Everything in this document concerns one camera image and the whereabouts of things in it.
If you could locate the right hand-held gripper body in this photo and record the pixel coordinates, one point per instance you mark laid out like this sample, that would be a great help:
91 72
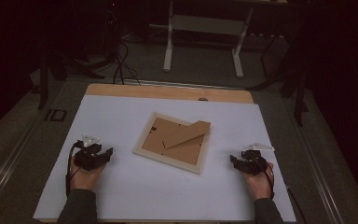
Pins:
253 163

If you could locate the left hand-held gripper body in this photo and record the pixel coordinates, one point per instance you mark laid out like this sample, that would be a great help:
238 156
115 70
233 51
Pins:
87 157

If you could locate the light wooden picture frame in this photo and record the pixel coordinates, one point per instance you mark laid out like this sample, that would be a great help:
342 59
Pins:
185 152

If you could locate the person's left hand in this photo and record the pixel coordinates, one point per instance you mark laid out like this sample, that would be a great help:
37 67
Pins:
84 179

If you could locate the person's right hand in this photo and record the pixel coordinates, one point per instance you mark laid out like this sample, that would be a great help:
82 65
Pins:
261 185

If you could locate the black floor plate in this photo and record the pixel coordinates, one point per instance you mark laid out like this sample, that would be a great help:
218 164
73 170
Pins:
56 115

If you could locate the aluminium floor rail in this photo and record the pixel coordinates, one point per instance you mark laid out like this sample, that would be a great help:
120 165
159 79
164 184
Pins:
3 174
318 174

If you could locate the white metal table frame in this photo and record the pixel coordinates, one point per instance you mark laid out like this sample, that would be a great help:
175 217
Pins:
205 25

